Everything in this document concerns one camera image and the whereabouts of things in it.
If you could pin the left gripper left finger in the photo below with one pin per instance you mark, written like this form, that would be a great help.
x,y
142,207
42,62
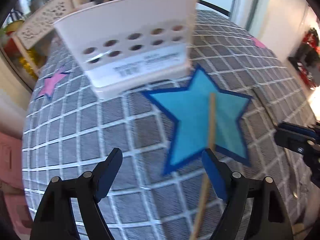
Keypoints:
x,y
91,188

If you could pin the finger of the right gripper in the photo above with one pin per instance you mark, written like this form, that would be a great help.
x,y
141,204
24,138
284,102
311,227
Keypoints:
x,y
292,128

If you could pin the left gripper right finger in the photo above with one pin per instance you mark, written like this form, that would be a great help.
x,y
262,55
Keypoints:
x,y
269,218

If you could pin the grey checkered tablecloth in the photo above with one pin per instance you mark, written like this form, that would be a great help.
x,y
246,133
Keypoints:
x,y
72,132

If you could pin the pink plastic box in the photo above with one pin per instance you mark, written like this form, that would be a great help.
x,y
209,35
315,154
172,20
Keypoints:
x,y
12,190

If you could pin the pink star patch right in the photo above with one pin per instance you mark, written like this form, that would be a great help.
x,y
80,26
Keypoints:
x,y
258,43

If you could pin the pink star patch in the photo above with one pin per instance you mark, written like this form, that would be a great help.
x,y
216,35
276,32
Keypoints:
x,y
258,43
50,83

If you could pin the pink star patch left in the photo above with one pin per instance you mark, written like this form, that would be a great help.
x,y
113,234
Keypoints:
x,y
50,83

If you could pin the blue star patch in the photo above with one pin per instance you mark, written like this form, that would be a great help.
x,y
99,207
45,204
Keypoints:
x,y
188,108

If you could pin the white perforated utensil holder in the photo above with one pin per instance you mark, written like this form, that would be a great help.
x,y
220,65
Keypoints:
x,y
123,44

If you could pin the beige floral cutout shelf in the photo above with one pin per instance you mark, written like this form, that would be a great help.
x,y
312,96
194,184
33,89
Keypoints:
x,y
40,23

